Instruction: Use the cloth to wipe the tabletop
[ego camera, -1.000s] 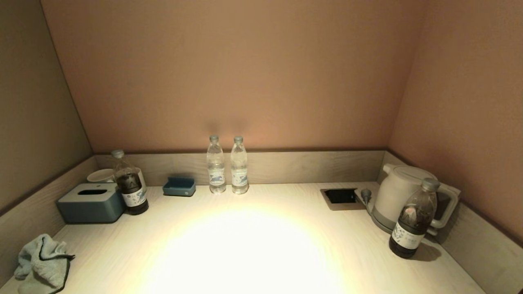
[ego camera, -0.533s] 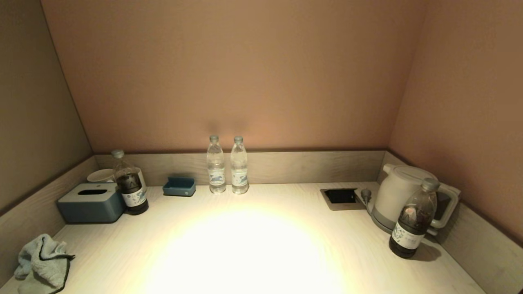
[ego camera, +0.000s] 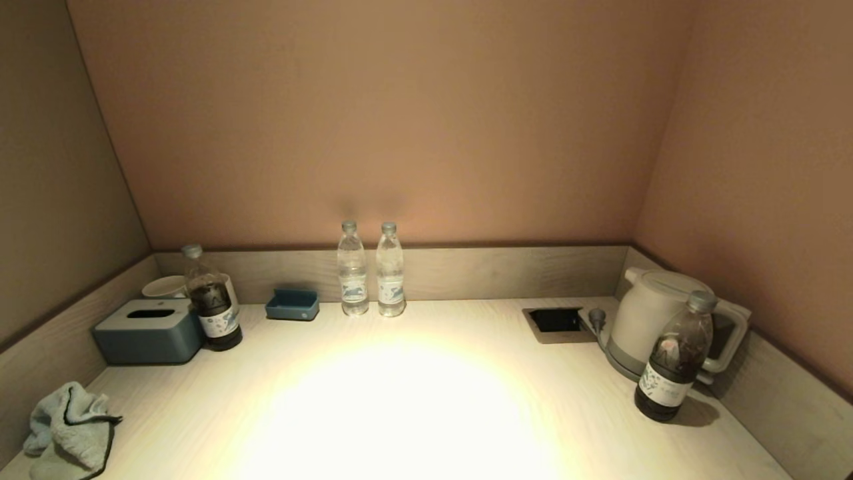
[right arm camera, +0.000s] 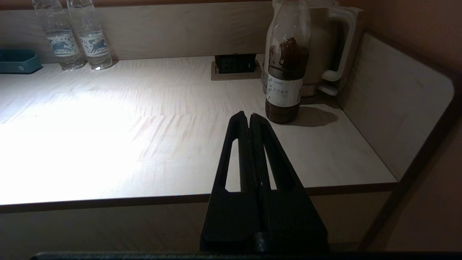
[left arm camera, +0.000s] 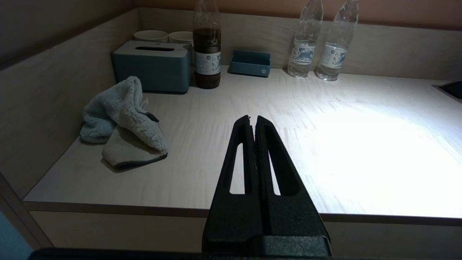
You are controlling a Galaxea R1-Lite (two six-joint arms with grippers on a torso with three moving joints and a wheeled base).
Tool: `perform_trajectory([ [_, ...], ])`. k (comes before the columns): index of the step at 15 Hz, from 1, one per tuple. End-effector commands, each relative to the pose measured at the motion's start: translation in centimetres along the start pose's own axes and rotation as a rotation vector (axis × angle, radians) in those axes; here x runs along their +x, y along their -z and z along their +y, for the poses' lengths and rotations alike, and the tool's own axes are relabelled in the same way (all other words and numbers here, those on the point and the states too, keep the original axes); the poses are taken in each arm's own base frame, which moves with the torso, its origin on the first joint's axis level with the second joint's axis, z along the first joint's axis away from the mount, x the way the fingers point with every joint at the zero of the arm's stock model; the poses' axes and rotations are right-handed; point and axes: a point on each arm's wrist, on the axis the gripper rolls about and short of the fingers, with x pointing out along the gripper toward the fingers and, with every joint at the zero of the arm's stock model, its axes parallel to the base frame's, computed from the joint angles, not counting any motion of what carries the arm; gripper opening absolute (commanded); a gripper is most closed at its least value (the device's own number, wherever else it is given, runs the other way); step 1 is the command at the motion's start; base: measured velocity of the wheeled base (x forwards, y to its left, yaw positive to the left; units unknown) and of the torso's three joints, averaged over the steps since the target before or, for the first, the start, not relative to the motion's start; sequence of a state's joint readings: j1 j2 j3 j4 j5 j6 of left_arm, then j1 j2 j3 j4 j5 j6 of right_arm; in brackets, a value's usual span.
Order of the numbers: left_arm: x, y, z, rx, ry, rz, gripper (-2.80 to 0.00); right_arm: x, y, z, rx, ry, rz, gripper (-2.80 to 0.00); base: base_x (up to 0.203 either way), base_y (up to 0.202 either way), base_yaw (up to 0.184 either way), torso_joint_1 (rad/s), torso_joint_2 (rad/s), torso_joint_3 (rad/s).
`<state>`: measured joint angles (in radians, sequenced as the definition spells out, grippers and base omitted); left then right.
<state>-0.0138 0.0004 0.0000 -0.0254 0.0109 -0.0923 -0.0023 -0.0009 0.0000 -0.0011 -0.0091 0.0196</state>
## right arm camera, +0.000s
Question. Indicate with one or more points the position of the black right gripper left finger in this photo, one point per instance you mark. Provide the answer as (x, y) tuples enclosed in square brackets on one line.
[(231, 216)]

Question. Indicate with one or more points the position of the wooden side rim panel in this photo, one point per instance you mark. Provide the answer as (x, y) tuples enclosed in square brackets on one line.
[(395, 101)]

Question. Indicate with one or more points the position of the dark drink plastic bottle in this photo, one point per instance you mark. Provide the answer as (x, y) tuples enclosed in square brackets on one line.
[(286, 90)]

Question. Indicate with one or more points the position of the small blue rectangular tray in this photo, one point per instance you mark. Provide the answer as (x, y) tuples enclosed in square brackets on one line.
[(18, 62)]

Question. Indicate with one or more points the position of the clear water bottle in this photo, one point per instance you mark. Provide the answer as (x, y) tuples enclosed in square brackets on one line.
[(95, 44), (62, 44)]

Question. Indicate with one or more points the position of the white electric kettle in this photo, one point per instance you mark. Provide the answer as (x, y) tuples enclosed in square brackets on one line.
[(323, 43)]

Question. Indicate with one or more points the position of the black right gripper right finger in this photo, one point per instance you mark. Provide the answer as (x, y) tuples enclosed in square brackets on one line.
[(288, 216)]

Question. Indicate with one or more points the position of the recessed table socket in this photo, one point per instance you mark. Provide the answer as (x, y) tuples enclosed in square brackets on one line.
[(234, 65)]

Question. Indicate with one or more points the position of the long wooden backsplash panel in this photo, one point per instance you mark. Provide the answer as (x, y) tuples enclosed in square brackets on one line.
[(173, 30)]

